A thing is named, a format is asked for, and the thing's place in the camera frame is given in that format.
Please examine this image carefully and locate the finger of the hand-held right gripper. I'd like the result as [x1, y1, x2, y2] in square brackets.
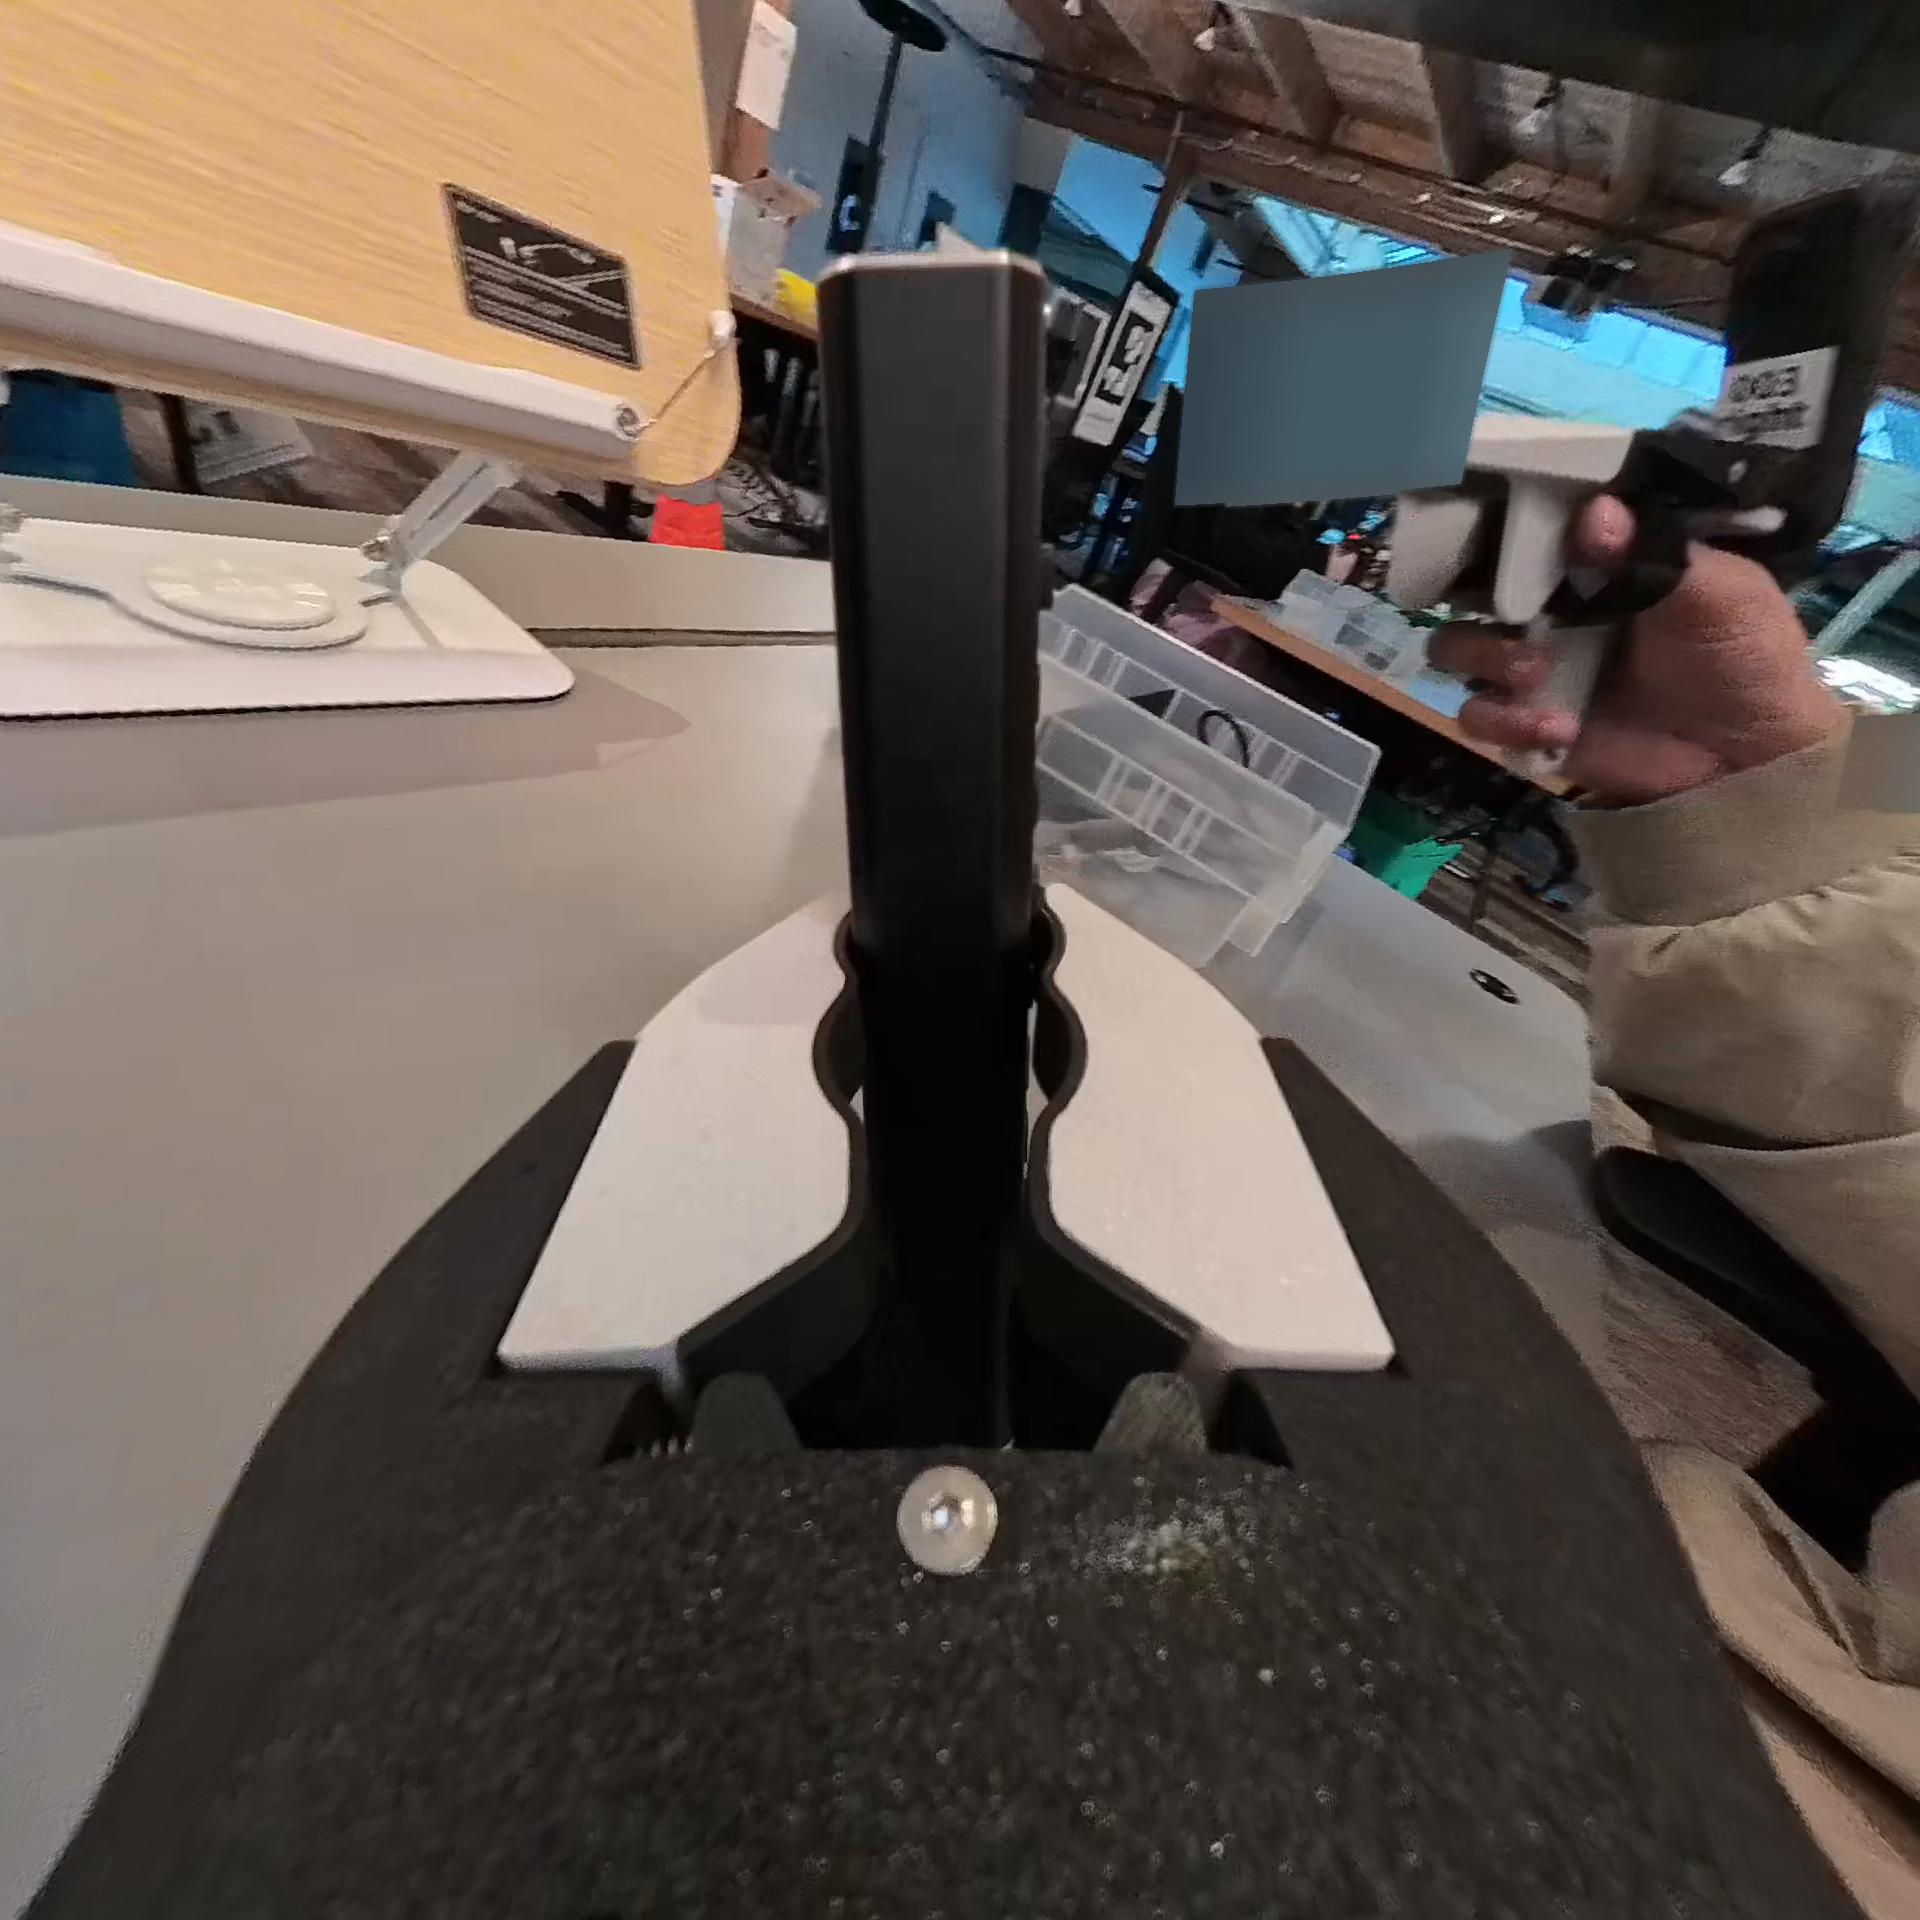
[1392, 496, 1506, 605]
[1467, 417, 1647, 621]

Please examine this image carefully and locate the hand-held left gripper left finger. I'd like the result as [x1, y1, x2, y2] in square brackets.
[496, 886, 888, 1450]

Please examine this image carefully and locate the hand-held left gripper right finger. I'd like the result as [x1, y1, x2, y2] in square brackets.
[1028, 883, 1396, 1375]

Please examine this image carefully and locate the clear plastic bin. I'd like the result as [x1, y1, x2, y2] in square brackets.
[1032, 582, 1385, 971]

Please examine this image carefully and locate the black USB hub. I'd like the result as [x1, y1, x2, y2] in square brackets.
[817, 252, 1055, 1450]

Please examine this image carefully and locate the person's right forearm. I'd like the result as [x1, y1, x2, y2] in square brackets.
[1559, 719, 1920, 1202]

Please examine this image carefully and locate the person's right hand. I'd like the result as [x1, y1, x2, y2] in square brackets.
[1424, 492, 1850, 809]

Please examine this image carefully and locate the clear organizer box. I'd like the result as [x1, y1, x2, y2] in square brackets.
[1272, 569, 1434, 671]

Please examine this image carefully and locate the background wooden table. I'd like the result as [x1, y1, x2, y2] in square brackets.
[1206, 592, 1583, 799]

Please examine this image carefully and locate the green plastic bin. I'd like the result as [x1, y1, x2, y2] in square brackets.
[1340, 787, 1468, 905]

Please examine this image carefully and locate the black white marker sign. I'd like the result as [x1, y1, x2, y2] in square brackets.
[1069, 266, 1185, 450]

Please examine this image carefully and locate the wooden stand with white base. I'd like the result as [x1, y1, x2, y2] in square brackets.
[0, 0, 746, 724]

